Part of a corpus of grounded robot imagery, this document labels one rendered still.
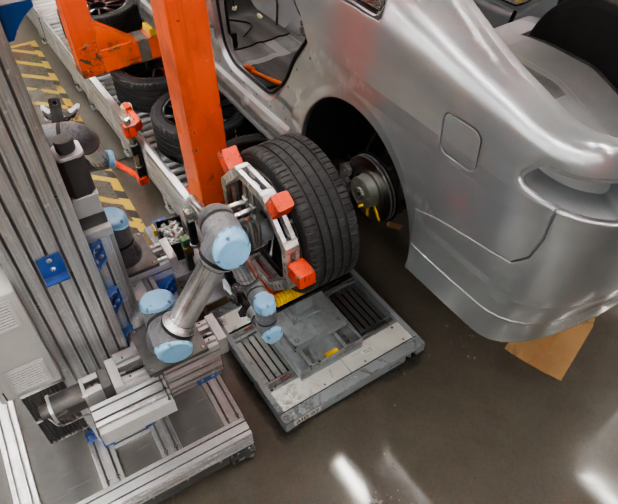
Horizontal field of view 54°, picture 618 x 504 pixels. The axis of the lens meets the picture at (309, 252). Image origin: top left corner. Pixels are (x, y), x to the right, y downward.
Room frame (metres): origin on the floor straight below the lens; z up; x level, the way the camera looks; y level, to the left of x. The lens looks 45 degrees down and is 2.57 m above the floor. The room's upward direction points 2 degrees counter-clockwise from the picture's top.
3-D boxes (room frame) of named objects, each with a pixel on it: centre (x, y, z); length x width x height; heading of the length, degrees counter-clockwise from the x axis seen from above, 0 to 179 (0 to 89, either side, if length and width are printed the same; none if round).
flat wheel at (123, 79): (4.05, 1.05, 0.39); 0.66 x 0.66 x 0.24
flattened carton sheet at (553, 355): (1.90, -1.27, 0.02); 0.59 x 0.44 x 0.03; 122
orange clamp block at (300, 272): (1.60, 0.03, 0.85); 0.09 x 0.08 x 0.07; 32
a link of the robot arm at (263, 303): (1.36, 0.17, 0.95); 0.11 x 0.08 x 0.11; 24
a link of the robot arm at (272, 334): (1.34, 0.16, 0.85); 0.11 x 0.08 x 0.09; 32
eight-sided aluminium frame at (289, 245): (1.86, 0.20, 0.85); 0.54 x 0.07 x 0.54; 32
